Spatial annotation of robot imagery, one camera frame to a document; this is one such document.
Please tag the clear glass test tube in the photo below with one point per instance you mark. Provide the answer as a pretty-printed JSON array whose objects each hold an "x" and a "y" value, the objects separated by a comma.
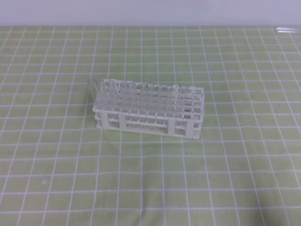
[{"x": 182, "y": 96}]

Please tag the white test tube rack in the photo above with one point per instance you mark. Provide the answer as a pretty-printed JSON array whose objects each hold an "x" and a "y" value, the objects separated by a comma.
[{"x": 148, "y": 108}]

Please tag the green checkered tablecloth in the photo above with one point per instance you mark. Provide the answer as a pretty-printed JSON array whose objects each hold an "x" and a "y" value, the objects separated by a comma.
[{"x": 58, "y": 169}]

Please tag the spare glass tube far right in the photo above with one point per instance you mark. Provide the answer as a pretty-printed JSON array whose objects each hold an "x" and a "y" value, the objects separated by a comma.
[{"x": 289, "y": 30}]

